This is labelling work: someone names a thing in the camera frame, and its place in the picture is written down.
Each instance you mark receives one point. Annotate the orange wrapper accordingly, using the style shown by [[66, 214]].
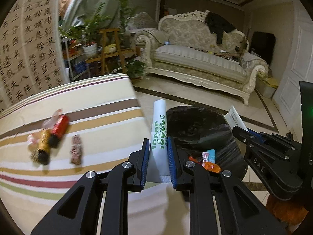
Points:
[[211, 168]]

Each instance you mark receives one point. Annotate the ornate cream sofa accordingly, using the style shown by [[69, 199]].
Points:
[[195, 63]]

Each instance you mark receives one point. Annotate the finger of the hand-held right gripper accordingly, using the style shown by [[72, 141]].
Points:
[[278, 140], [242, 134]]

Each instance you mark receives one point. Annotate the brown snack wrapper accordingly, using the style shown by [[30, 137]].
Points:
[[76, 149]]

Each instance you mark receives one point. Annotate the white red plastic wrapper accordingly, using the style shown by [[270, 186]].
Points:
[[32, 139]]

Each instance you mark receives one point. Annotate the clear pink plastic wrapper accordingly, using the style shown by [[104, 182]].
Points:
[[51, 118]]

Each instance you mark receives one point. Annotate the red white small packet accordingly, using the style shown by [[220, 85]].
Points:
[[205, 156]]

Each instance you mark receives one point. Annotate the small yellow flower pot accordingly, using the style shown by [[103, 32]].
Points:
[[111, 48]]

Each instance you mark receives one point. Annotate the white paper slip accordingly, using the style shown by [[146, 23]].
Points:
[[233, 117]]

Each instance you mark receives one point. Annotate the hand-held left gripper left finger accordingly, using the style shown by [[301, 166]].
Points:
[[146, 162]]

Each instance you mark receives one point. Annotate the red foil packet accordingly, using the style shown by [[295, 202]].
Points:
[[60, 127]]

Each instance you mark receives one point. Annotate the brown slipper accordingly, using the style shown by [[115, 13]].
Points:
[[289, 134]]

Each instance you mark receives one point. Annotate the small leafy floor plant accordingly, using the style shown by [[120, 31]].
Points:
[[134, 67]]

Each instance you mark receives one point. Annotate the ornate cream armchair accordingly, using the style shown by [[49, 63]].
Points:
[[144, 19]]

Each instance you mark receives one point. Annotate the grey box with yellow papers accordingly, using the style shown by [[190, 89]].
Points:
[[267, 86]]

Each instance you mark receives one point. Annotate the pile of papers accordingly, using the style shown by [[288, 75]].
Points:
[[227, 55]]

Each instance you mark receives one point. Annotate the wooden plant stand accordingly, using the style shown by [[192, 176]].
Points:
[[107, 31]]

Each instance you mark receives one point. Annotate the blue crate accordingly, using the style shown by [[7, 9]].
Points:
[[79, 67]]

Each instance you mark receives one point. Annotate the white metal shelf rack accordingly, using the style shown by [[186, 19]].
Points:
[[67, 61]]

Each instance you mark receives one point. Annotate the leafy plant in white pot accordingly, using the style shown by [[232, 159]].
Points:
[[90, 50]]

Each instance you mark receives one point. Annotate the black jacket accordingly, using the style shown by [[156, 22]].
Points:
[[217, 24]]

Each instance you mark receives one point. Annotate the white panel door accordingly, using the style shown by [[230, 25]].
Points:
[[293, 66]]

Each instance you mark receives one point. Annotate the tall plant in dark pot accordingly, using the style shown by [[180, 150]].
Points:
[[126, 41]]

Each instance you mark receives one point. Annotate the gold black snack packet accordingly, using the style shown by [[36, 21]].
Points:
[[44, 145]]

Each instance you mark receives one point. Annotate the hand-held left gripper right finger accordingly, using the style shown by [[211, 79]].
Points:
[[172, 162]]

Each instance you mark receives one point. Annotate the calligraphy paper wall hanging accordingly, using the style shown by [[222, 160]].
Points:
[[31, 41]]

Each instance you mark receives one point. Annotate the black bag lined waste bin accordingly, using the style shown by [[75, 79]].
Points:
[[193, 127]]

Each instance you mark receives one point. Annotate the teal small box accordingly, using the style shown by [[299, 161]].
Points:
[[211, 155]]

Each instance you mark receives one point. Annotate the white paper green print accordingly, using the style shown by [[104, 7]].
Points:
[[159, 137]]

